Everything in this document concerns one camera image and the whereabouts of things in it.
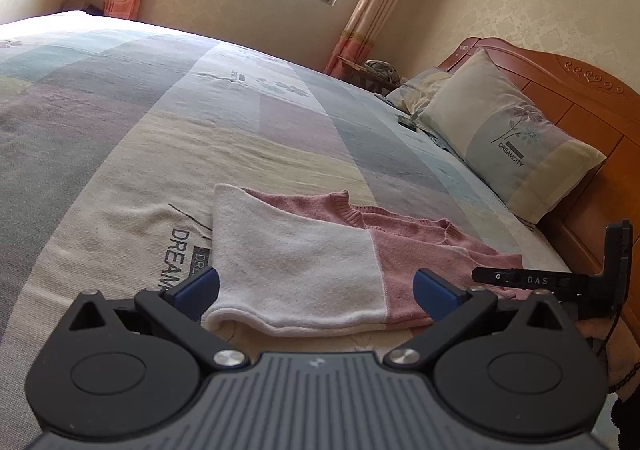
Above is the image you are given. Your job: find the wooden bed headboard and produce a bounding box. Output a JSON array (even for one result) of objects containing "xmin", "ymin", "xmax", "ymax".
[{"xmin": 437, "ymin": 36, "xmax": 640, "ymax": 291}]

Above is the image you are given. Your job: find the bed with pastel sheet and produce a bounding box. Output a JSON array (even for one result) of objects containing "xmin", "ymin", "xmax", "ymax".
[{"xmin": 0, "ymin": 10, "xmax": 571, "ymax": 450}]

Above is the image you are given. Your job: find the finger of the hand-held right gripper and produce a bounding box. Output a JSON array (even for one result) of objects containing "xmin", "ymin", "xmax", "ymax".
[{"xmin": 472, "ymin": 267, "xmax": 517, "ymax": 289}]

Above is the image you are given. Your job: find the wooden nightstand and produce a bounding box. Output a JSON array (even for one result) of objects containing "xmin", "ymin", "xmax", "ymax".
[{"xmin": 336, "ymin": 55, "xmax": 401, "ymax": 96}]

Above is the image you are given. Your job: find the person's right hand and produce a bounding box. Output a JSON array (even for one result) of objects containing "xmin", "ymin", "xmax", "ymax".
[{"xmin": 575, "ymin": 317, "xmax": 613, "ymax": 356}]

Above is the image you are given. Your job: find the pale blue yellow pillow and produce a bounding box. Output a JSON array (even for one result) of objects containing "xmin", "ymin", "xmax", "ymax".
[{"xmin": 385, "ymin": 67, "xmax": 453, "ymax": 115}]

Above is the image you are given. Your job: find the large floral printed pillow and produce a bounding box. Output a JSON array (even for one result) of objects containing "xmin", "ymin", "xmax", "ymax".
[{"xmin": 417, "ymin": 49, "xmax": 607, "ymax": 225}]

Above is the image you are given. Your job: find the pink and white knit sweater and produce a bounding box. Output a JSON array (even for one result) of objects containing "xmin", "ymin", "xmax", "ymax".
[{"xmin": 202, "ymin": 183, "xmax": 523, "ymax": 335}]

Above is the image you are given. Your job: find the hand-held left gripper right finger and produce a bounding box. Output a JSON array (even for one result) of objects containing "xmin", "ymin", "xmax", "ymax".
[{"xmin": 385, "ymin": 267, "xmax": 576, "ymax": 373}]

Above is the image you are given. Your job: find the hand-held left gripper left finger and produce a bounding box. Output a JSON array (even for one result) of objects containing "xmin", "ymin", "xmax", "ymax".
[{"xmin": 56, "ymin": 266, "xmax": 252, "ymax": 373}]

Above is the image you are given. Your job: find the grey patterned cloth bundle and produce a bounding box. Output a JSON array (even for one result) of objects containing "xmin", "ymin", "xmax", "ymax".
[{"xmin": 364, "ymin": 59, "xmax": 401, "ymax": 81}]

